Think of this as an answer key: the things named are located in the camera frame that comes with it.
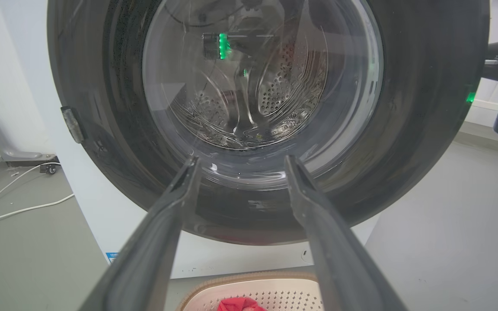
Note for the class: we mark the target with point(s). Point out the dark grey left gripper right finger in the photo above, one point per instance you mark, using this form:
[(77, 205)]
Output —
[(339, 259)]

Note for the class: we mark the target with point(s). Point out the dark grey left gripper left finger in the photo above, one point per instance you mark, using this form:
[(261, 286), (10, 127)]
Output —
[(145, 255)]

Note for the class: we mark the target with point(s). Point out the red cloth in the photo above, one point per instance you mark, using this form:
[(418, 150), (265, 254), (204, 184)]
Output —
[(238, 305)]

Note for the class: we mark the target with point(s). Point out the black caster wheel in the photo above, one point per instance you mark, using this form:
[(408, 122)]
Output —
[(50, 169)]

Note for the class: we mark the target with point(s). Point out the white stand base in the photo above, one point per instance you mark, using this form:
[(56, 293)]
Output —
[(20, 152)]

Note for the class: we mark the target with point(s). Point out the beige perforated laundry basket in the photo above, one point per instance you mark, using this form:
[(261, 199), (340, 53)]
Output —
[(275, 293)]

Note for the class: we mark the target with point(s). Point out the dark round washing machine door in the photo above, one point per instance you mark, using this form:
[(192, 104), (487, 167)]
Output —
[(417, 108)]

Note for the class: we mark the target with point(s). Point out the white washing machine body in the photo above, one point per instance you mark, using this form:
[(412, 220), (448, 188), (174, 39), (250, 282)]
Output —
[(102, 207)]

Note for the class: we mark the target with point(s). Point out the blue label sticker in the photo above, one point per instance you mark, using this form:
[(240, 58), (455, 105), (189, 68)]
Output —
[(111, 257)]

